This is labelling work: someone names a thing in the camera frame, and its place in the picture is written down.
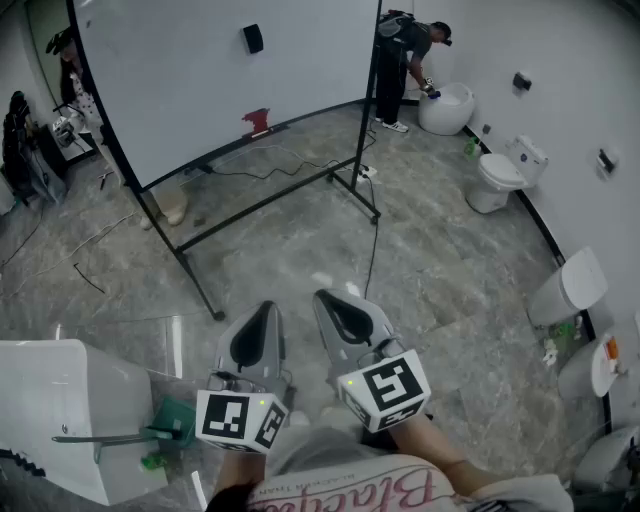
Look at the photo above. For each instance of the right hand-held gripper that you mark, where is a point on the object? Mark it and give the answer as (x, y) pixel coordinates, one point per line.
(390, 387)

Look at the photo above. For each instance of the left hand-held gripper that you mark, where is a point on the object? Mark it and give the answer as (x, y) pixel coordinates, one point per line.
(222, 417)

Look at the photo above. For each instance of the black and white whiteboard eraser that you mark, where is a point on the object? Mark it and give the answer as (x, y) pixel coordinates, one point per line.
(253, 38)

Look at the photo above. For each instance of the person's right forearm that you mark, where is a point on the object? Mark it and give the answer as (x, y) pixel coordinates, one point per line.
(430, 445)

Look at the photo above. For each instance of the person's left forearm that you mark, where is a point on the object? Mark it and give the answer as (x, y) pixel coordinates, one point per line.
(237, 470)

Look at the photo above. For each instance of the whiteboard on black stand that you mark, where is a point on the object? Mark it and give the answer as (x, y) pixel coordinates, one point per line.
(175, 75)

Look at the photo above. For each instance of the black waist pouch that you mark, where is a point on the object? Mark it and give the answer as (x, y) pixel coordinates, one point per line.
(377, 440)

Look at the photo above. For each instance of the person's grey trousers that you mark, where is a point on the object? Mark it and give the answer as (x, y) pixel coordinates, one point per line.
(320, 445)

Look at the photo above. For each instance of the white power strip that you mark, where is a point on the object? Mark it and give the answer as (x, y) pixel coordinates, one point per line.
(364, 172)

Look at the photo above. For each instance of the person's white printed shirt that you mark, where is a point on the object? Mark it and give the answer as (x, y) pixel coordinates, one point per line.
(360, 492)

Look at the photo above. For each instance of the white marker pen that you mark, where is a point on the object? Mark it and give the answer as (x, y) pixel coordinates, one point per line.
(261, 133)

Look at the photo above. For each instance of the white toilet with tank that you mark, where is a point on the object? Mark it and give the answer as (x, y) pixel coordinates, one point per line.
(500, 175)

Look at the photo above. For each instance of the green bottle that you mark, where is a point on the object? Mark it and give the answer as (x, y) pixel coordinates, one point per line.
(471, 149)

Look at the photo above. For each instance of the white bathtub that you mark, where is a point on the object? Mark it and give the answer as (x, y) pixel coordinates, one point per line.
(50, 400)

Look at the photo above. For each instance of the round white toilet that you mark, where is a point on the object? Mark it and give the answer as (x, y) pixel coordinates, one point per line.
(446, 112)

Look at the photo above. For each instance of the white toilet with orange label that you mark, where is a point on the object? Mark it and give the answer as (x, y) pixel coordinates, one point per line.
(585, 372)

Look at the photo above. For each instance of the black backpack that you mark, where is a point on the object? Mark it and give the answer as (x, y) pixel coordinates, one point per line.
(17, 145)

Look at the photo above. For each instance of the white wall-hung toilet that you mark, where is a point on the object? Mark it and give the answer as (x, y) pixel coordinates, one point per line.
(570, 287)

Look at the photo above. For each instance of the black wall holder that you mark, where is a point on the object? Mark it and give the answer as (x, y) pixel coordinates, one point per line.
(606, 161)
(521, 81)

